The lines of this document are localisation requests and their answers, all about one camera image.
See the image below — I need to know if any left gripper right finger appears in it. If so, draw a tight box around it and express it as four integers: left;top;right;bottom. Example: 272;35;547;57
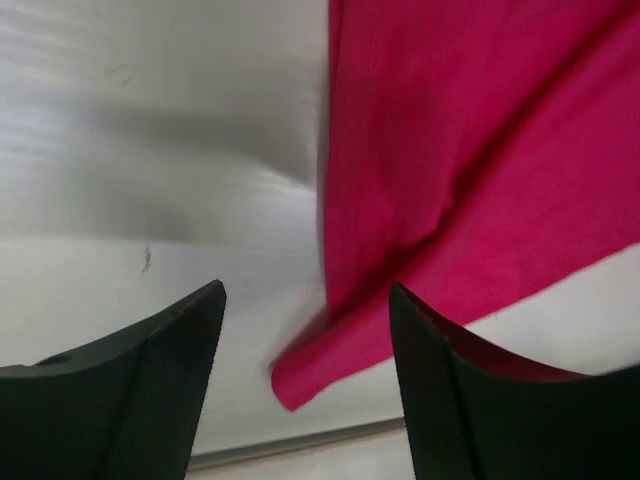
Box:
389;283;639;479

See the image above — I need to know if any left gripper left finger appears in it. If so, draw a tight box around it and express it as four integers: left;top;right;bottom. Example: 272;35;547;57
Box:
1;280;226;479

